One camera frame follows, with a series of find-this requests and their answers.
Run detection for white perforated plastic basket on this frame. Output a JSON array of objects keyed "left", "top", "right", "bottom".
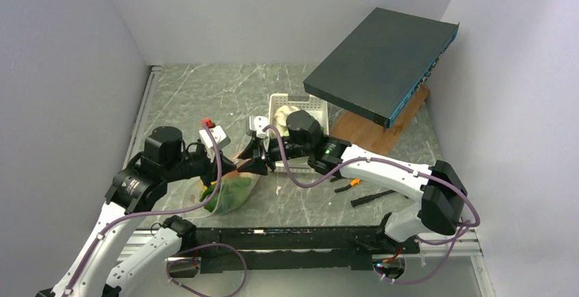
[{"left": 267, "top": 93, "right": 329, "bottom": 173}]

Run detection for white garlic cluster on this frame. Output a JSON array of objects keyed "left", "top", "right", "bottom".
[{"left": 271, "top": 105, "right": 300, "bottom": 137}]

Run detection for black hammer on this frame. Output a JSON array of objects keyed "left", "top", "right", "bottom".
[{"left": 350, "top": 190, "right": 395, "bottom": 208}]

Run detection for dark network switch box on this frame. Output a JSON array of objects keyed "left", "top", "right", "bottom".
[{"left": 303, "top": 8, "right": 459, "bottom": 129}]

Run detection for polka dot zip top bag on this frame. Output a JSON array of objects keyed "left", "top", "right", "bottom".
[{"left": 180, "top": 171, "right": 261, "bottom": 218}]

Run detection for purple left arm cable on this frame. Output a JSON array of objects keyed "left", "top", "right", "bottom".
[{"left": 63, "top": 120, "right": 250, "bottom": 297}]

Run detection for dark green cucumber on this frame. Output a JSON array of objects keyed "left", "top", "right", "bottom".
[{"left": 203, "top": 176, "right": 255, "bottom": 214}]

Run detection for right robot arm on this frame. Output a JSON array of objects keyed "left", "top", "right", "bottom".
[{"left": 238, "top": 110, "right": 468, "bottom": 253}]

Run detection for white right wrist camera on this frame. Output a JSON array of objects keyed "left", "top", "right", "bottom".
[{"left": 246, "top": 115, "right": 270, "bottom": 139}]

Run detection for orange handled pliers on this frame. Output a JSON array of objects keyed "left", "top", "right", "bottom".
[{"left": 329, "top": 177, "right": 361, "bottom": 193}]

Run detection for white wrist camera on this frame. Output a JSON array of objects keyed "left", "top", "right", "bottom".
[
  {"left": 246, "top": 115, "right": 270, "bottom": 139},
  {"left": 199, "top": 118, "right": 231, "bottom": 152}
]

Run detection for aluminium frame profile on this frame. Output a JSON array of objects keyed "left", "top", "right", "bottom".
[{"left": 72, "top": 65, "right": 163, "bottom": 297}]

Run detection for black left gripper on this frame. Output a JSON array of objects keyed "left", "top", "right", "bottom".
[{"left": 164, "top": 143, "right": 237, "bottom": 187}]

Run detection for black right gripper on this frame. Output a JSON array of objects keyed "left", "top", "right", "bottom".
[{"left": 238, "top": 136, "right": 311, "bottom": 175}]

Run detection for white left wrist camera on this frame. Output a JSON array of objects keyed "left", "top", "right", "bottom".
[{"left": 199, "top": 118, "right": 231, "bottom": 152}]

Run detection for wooden cutting board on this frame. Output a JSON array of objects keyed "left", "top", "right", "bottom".
[{"left": 329, "top": 87, "right": 429, "bottom": 156}]

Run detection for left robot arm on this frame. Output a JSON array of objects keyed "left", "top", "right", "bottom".
[{"left": 37, "top": 119, "right": 236, "bottom": 296}]

